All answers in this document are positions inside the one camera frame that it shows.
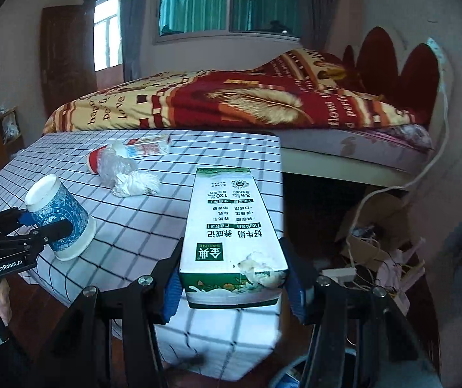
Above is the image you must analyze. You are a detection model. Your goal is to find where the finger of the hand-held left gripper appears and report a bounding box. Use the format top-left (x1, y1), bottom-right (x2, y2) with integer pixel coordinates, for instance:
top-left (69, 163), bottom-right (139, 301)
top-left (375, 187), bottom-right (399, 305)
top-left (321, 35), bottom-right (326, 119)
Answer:
top-left (0, 206), bottom-right (34, 238)
top-left (0, 219), bottom-right (74, 254)

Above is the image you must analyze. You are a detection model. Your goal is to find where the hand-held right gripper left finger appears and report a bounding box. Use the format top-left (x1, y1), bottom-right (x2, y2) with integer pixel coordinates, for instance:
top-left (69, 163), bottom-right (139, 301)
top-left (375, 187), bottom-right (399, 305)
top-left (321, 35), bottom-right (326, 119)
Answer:
top-left (47, 246), bottom-right (187, 388)

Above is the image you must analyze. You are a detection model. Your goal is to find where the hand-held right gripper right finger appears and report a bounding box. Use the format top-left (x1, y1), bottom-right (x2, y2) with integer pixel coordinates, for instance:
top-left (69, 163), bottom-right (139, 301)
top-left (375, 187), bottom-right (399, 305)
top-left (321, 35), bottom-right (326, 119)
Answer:
top-left (280, 238), bottom-right (437, 388)

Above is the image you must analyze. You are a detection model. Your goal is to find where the blue patterned paper cup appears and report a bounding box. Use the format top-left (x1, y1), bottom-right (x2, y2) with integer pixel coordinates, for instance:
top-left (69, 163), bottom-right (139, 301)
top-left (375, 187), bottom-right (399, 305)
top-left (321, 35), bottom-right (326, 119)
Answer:
top-left (25, 174), bottom-right (97, 261)

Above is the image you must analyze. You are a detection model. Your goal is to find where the green white milk carton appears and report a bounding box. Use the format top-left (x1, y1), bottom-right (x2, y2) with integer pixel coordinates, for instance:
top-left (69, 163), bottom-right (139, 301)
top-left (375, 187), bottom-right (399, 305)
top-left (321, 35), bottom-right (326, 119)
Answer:
top-left (178, 167), bottom-right (289, 308)

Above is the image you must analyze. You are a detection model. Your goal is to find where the white floor power strip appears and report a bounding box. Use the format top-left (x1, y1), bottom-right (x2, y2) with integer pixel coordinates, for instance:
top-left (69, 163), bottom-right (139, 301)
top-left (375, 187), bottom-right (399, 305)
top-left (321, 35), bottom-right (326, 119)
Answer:
top-left (322, 267), bottom-right (357, 281)

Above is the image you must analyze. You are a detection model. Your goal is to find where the table with grid tablecloth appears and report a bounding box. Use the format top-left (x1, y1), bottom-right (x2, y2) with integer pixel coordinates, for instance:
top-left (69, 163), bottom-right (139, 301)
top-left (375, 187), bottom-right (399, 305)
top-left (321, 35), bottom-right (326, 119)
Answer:
top-left (0, 129), bottom-right (285, 381)

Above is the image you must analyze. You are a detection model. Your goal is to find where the white plastic bag on cabinet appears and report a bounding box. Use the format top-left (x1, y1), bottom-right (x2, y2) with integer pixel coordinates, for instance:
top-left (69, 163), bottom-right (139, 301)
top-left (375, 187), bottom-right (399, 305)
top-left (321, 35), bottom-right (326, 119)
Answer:
top-left (0, 109), bottom-right (21, 143)

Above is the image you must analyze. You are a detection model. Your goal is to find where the crumpled clear plastic bag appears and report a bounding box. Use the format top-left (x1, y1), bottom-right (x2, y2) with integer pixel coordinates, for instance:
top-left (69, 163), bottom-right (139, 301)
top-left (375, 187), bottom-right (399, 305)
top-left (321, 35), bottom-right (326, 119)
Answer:
top-left (99, 146), bottom-right (139, 183)

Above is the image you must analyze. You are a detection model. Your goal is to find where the crumpled white tissue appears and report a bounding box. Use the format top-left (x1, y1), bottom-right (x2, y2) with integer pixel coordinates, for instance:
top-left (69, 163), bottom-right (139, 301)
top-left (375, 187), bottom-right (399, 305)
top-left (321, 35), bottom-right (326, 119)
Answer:
top-left (112, 171), bottom-right (161, 198)

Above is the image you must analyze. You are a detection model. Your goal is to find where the white red toothpaste box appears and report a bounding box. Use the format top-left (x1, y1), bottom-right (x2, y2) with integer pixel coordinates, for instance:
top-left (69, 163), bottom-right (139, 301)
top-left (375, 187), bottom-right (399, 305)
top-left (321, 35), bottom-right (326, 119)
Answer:
top-left (125, 136), bottom-right (172, 157)

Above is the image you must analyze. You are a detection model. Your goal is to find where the pink mattress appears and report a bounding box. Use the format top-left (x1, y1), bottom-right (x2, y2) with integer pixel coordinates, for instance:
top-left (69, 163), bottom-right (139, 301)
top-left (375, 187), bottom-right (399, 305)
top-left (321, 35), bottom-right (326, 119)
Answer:
top-left (279, 123), bottom-right (435, 174)

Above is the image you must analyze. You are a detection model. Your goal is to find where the brown wooden door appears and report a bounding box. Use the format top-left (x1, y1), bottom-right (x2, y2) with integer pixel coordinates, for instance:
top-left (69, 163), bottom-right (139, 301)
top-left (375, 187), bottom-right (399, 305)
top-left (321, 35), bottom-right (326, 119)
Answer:
top-left (41, 4), bottom-right (98, 103)

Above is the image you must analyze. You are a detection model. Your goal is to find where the floral pillow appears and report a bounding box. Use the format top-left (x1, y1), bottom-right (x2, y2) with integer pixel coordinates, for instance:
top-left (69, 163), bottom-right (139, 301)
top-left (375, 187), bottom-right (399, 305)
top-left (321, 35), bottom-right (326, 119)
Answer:
top-left (392, 123), bottom-right (434, 150)

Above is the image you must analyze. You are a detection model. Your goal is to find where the red yellow printed blanket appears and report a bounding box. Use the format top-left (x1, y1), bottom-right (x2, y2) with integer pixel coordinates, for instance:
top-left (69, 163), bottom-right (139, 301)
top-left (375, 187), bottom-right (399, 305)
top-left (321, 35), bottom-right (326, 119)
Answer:
top-left (43, 48), bottom-right (431, 134)

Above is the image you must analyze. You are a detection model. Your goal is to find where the small bright window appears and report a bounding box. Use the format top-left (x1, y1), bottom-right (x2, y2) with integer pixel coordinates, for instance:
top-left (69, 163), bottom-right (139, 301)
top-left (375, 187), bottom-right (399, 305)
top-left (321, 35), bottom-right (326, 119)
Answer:
top-left (91, 0), bottom-right (124, 71)

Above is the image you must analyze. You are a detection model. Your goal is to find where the grey curtain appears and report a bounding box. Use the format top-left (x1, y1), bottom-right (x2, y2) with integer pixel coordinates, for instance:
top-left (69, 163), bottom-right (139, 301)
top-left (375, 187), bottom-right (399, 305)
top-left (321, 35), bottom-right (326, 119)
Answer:
top-left (122, 0), bottom-right (163, 83)
top-left (295, 0), bottom-right (373, 53)

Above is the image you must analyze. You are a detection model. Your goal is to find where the white red headboard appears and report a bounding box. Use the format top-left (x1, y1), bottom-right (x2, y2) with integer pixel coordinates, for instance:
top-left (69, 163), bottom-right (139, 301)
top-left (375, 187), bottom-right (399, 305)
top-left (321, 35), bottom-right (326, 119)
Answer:
top-left (342, 26), bottom-right (447, 126)

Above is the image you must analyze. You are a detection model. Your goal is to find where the white power strip on headboard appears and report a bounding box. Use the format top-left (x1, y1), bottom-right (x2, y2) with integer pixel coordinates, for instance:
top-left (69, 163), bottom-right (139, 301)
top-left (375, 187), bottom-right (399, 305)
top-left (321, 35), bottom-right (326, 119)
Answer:
top-left (425, 37), bottom-right (446, 63)

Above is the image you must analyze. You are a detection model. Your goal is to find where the large window with green curtain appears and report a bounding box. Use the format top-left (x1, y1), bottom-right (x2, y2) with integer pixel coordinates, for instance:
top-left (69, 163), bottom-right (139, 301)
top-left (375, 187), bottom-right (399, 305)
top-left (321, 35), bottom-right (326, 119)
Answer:
top-left (152, 0), bottom-right (302, 45)

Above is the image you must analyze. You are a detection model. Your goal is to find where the pile of wires and paper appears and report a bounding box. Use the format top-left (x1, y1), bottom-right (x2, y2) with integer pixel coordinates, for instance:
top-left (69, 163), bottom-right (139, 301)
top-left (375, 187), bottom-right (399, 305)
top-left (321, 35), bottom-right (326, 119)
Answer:
top-left (348, 226), bottom-right (425, 304)

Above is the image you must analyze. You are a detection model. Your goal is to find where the white bed frame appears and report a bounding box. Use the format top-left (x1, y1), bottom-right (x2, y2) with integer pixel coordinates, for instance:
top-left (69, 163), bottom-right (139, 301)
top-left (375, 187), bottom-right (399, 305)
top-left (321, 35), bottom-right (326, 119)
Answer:
top-left (283, 147), bottom-right (415, 189)

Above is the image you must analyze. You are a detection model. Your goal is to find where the white power cable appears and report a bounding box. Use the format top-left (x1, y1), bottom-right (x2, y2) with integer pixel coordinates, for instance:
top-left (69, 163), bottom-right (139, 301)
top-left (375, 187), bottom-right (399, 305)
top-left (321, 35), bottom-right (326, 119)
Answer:
top-left (346, 38), bottom-right (452, 259)

